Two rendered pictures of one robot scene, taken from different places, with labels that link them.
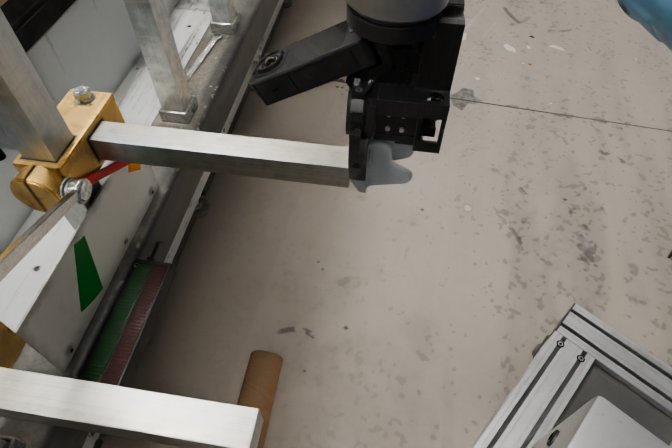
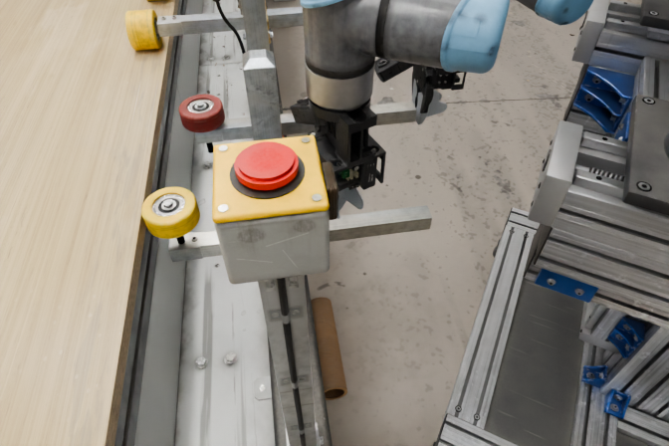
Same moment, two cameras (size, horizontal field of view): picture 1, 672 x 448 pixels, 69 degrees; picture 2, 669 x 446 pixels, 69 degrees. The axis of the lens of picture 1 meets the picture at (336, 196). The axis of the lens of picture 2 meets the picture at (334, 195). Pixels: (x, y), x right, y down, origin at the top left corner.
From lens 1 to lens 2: 0.60 m
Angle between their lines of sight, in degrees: 13
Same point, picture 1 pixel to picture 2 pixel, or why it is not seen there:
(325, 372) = (361, 305)
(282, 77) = (394, 66)
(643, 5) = (544, 11)
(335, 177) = (409, 116)
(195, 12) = (217, 66)
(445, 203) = (401, 177)
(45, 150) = not seen: hidden behind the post
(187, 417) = (400, 214)
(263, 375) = (325, 312)
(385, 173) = (435, 108)
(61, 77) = not seen: hidden behind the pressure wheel
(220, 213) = not seen: hidden behind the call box
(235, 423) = (421, 211)
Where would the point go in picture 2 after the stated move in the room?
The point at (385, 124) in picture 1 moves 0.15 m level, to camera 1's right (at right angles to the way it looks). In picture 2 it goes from (438, 81) to (508, 68)
